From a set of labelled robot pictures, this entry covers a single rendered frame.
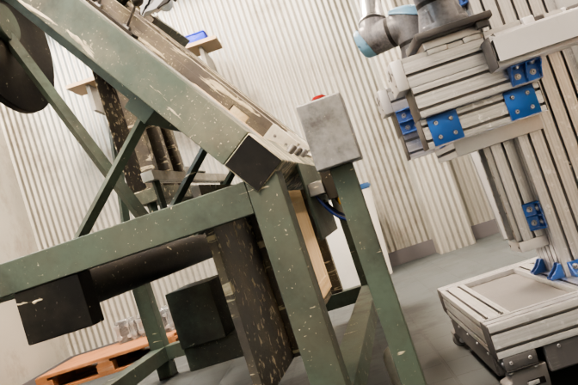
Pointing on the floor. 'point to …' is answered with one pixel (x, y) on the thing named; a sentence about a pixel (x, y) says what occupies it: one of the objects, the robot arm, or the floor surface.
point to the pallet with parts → (128, 328)
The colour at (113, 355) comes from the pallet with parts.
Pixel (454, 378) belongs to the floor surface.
